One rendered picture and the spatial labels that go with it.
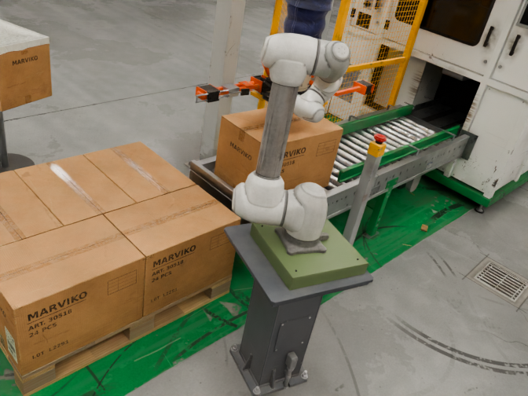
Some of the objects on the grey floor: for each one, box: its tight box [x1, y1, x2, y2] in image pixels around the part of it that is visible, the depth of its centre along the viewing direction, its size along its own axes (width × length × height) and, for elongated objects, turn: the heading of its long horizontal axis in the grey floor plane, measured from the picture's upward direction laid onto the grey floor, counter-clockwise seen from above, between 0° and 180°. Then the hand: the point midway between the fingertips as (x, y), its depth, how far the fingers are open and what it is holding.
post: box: [343, 140, 387, 246], centre depth 302 cm, size 7×7×100 cm
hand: (259, 84), depth 259 cm, fingers open, 4 cm apart
